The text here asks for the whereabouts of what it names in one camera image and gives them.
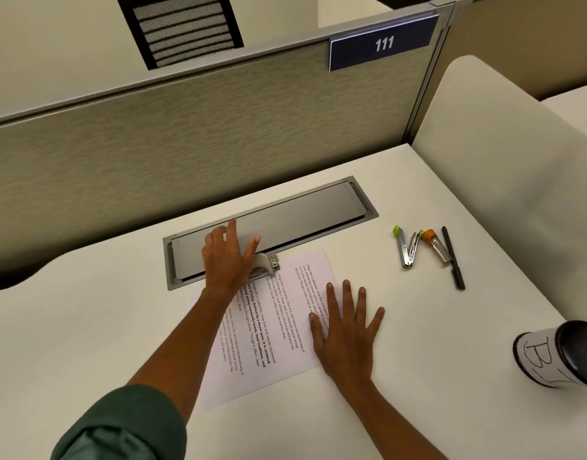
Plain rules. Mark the person's right hand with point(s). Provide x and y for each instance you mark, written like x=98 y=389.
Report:
x=346 y=344

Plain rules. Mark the person's left hand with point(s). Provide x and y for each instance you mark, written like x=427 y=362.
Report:
x=224 y=263

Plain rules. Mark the person's right thumb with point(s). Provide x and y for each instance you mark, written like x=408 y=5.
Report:
x=317 y=330

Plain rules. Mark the person's right middle finger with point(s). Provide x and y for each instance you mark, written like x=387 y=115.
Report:
x=348 y=301

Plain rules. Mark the person's left thumb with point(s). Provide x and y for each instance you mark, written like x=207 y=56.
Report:
x=252 y=249

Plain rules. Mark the person's right little finger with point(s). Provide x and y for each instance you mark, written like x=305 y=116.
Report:
x=377 y=323

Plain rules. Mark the beige metal stapler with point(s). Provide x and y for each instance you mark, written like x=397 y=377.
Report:
x=269 y=263

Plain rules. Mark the printed white paper sheet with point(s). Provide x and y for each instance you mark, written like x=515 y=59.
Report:
x=274 y=340

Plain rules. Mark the person's left forearm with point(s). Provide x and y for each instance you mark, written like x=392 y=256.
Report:
x=193 y=340

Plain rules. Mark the person's right forearm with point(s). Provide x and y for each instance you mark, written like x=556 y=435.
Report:
x=389 y=421

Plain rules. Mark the green-tipped small stapler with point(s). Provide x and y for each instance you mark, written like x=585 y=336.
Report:
x=407 y=251

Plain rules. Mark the orange-tipped small stapler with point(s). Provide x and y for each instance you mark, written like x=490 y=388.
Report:
x=437 y=246

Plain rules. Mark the black pen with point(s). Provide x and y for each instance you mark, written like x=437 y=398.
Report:
x=453 y=258

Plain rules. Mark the beige desk partition panel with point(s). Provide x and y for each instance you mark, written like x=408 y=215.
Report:
x=154 y=138

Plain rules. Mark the white paper cup black lid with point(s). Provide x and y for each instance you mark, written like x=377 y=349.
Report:
x=543 y=356

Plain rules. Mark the green sleeve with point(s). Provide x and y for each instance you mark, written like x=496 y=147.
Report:
x=121 y=426

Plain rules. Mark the black striped vent panel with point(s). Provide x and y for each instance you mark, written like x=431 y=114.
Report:
x=181 y=28

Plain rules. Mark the blue number sign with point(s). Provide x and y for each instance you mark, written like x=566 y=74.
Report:
x=384 y=42

